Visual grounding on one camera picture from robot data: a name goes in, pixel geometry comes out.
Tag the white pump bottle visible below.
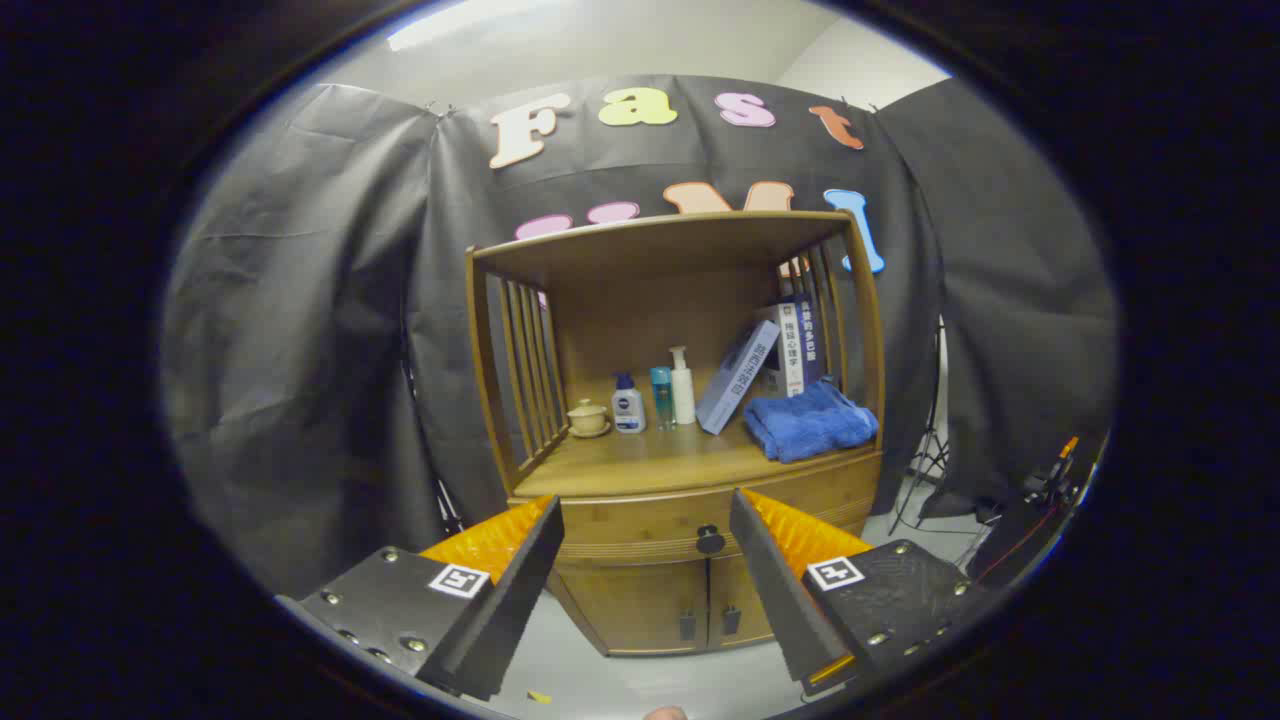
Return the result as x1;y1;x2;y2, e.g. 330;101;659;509
669;346;696;426

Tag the pale blue leaning book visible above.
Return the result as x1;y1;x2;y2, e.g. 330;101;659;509
695;319;781;436

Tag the black equipment with orange part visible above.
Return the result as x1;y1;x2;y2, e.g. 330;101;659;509
965;435;1106;586

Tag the black light stand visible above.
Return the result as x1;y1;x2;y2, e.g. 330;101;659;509
888;320;951;536
400;350;466;536

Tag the wooden drawer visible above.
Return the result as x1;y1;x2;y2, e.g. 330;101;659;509
508;452;884;573

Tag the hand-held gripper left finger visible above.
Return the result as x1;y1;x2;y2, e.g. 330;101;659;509
275;494;566;701

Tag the small beige lidded cup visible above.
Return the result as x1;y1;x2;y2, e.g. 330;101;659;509
567;398;612;439

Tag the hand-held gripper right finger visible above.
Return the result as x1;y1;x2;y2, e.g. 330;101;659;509
728;488;986;698

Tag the white bottle blue cap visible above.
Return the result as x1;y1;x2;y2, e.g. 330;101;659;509
611;372;647;435

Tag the black backdrop cloth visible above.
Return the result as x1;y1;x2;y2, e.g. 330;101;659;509
160;75;1119;601

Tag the wooden countertop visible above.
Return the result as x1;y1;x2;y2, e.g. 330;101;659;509
512;375;881;499

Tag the wooden cabinet door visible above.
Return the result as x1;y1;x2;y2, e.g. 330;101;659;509
548;560;711;656
707;552;776;651

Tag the dark blue book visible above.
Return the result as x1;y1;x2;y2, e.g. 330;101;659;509
800;295;826;389

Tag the wooden cabinet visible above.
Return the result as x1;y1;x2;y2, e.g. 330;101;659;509
465;210;888;658

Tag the blue folded towel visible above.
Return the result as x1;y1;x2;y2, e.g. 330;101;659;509
743;380;880;464

